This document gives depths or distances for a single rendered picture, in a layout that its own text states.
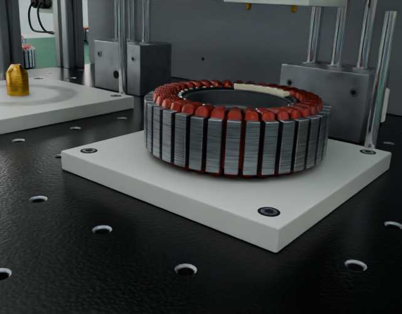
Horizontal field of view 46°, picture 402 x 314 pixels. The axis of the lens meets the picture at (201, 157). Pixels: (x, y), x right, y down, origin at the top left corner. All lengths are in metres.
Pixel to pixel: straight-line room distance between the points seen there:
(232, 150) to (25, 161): 0.14
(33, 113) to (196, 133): 0.18
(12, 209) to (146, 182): 0.07
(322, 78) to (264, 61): 0.19
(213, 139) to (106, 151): 0.08
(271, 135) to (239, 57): 0.35
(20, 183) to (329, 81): 0.24
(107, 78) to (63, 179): 0.28
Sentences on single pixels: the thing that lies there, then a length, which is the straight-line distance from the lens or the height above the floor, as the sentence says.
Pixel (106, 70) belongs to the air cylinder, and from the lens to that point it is 0.55.
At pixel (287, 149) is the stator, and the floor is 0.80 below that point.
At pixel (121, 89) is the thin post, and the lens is 0.46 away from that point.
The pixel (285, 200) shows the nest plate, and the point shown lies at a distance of 0.23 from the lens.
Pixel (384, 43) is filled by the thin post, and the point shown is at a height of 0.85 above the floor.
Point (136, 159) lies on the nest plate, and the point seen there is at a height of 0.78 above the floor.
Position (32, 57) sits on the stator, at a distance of 0.84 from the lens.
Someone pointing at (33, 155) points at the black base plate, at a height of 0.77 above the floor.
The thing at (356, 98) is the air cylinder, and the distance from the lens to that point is 0.39.
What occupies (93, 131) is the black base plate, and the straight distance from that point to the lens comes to 0.38.
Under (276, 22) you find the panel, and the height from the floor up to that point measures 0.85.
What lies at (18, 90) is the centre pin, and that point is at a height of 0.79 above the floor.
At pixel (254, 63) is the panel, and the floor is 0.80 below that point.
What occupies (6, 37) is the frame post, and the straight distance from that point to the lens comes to 0.66.
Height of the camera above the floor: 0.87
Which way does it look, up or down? 18 degrees down
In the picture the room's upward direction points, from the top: 3 degrees clockwise
